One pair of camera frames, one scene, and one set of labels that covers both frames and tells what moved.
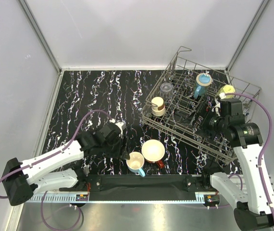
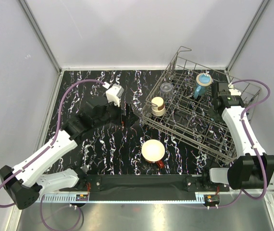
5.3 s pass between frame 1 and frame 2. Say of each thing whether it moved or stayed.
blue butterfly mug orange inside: stayed
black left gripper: moved
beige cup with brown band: stayed
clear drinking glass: stayed
